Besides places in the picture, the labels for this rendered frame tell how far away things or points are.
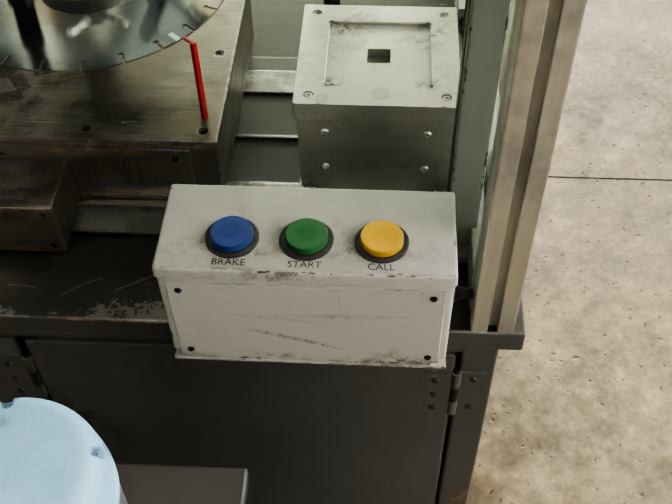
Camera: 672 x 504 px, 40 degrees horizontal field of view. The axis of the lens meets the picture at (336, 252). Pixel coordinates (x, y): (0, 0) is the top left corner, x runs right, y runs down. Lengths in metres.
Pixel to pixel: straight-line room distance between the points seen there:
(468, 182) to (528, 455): 0.90
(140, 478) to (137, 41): 0.45
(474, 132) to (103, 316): 0.44
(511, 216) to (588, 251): 1.24
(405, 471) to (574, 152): 1.21
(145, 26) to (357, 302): 0.39
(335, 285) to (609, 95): 1.72
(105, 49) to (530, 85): 0.47
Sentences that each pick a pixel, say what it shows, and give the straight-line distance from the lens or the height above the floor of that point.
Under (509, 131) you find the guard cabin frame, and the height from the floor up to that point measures 1.03.
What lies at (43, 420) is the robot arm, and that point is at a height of 0.98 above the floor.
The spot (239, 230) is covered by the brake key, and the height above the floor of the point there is 0.91.
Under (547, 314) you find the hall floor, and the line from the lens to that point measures 1.98.
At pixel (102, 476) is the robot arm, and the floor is 0.96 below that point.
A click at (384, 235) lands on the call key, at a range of 0.86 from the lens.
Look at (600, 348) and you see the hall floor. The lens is 1.95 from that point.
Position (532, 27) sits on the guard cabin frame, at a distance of 0.73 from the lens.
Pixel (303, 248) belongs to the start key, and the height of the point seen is 0.91.
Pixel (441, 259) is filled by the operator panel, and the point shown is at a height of 0.90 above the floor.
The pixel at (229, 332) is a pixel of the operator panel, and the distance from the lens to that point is 0.94.
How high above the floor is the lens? 1.55
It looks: 49 degrees down
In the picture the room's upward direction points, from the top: 1 degrees counter-clockwise
